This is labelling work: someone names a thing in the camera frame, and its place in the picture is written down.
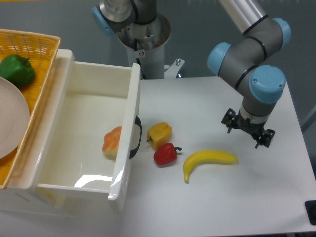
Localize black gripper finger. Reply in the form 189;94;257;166
221;108;236;133
254;128;275;148

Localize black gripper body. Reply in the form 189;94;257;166
235;113;264;139

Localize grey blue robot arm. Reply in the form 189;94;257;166
92;0;291;147

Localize white top drawer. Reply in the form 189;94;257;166
38;62;141;213

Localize white drawer cabinet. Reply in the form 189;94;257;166
0;49;80;216

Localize yellow toy banana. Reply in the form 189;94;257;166
183;150;239;184

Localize yellow toy bell pepper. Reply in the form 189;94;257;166
147;122;172;150

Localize red toy bell pepper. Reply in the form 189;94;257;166
153;142;182;166

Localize black corner object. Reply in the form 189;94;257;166
305;200;316;226

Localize orange woven basket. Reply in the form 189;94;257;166
0;29;61;189

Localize pink round plate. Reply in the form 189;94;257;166
0;78;30;158

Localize green toy bell pepper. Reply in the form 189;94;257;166
0;54;36;88

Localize black drawer handle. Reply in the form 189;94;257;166
129;116;143;159

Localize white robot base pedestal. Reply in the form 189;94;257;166
118;13;185;79

